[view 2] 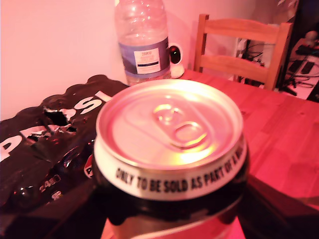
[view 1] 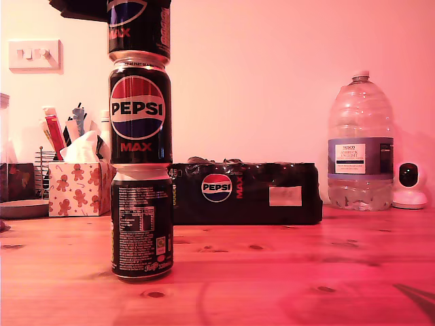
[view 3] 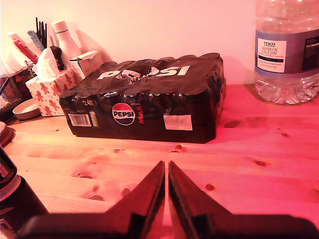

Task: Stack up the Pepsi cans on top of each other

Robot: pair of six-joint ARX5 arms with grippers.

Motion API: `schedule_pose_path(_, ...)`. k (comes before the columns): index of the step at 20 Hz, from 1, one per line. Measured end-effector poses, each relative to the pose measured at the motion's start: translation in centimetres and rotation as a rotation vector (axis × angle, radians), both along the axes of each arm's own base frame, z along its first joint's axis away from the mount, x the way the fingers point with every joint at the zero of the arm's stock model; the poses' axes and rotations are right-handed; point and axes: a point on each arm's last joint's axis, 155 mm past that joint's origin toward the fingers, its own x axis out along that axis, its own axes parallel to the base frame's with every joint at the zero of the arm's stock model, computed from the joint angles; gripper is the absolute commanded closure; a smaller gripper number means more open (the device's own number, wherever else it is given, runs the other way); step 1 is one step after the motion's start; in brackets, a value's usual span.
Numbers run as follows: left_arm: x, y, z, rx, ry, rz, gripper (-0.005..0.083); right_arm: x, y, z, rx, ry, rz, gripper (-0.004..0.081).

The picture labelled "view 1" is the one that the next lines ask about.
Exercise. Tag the black Pepsi Max multipack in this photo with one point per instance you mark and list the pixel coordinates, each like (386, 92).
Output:
(255, 203)

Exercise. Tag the dark printed box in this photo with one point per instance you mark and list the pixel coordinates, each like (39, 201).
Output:
(20, 180)

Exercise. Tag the white wall switch plate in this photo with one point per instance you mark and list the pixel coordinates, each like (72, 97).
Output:
(35, 64)

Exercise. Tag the small white round camera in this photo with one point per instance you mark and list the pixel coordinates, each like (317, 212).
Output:
(408, 200)

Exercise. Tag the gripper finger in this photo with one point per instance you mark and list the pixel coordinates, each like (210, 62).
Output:
(85, 8)

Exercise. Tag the grey plate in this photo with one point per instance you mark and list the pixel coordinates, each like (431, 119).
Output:
(20, 208)

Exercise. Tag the white bottle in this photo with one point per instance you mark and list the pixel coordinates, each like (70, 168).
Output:
(105, 125)

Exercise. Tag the pale blue packet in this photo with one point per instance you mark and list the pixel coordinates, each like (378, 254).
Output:
(78, 119)

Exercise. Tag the gingerbread print tissue box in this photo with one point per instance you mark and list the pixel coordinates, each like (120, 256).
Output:
(78, 190)

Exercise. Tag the black white striped sachet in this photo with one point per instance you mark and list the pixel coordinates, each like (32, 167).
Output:
(70, 136)
(102, 146)

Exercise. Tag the small dark purple object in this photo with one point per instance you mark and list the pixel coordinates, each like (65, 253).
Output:
(3, 227)

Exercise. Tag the large clear water bottle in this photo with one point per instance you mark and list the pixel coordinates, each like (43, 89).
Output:
(361, 119)

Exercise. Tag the black Pepsi Max can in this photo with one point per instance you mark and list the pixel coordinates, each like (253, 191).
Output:
(136, 37)
(142, 220)
(139, 112)

